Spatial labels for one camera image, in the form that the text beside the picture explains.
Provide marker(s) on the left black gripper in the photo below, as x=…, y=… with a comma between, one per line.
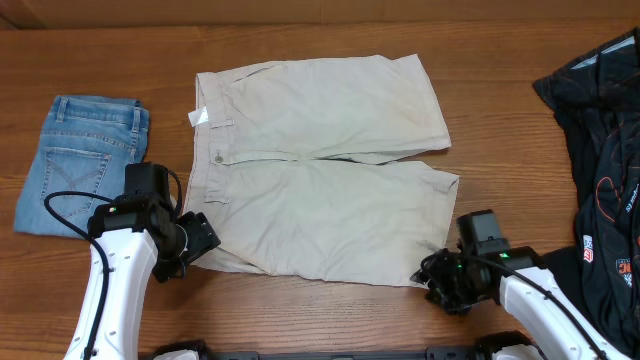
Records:
x=203, y=235

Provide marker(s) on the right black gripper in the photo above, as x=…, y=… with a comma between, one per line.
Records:
x=436, y=274

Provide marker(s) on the beige cotton shorts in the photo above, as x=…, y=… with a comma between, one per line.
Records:
x=311, y=168

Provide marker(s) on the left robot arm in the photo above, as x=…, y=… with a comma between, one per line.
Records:
x=139, y=235

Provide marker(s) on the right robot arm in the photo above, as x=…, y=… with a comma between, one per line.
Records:
x=526, y=289

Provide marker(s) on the folded blue denim jeans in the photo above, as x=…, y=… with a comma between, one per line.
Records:
x=85, y=144

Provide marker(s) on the black printed jersey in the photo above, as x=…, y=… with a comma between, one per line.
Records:
x=595, y=101

